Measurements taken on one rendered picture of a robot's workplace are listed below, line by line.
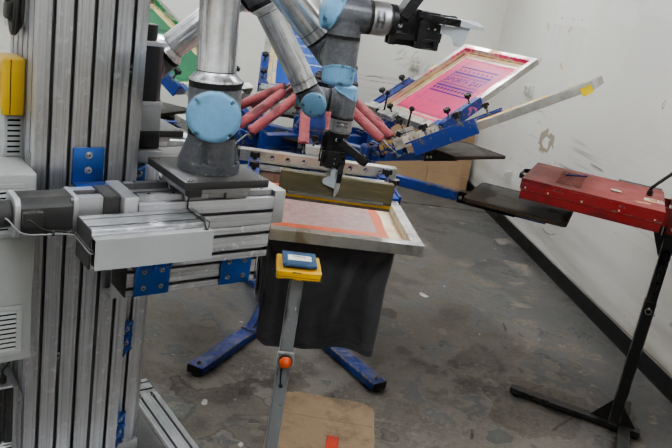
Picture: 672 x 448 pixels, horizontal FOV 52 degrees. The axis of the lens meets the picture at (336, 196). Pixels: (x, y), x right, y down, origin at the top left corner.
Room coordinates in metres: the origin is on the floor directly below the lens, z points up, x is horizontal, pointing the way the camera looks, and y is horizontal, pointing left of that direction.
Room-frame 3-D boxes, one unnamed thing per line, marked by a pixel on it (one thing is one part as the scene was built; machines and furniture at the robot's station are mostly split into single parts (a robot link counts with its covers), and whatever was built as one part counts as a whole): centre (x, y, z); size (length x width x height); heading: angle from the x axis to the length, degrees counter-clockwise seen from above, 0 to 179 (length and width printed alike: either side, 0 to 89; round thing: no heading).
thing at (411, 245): (2.44, 0.03, 0.97); 0.79 x 0.58 x 0.04; 8
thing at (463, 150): (3.90, -0.35, 0.91); 1.34 x 0.40 x 0.08; 128
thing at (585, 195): (2.95, -1.14, 1.06); 0.61 x 0.46 x 0.12; 68
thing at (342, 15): (1.55, 0.04, 1.67); 0.11 x 0.08 x 0.09; 106
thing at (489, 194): (3.23, -0.44, 0.91); 1.34 x 0.40 x 0.08; 68
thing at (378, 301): (2.15, -0.01, 0.74); 0.45 x 0.03 x 0.43; 98
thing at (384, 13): (1.57, -0.03, 1.68); 0.08 x 0.05 x 0.08; 16
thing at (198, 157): (1.63, 0.32, 1.31); 0.15 x 0.15 x 0.10
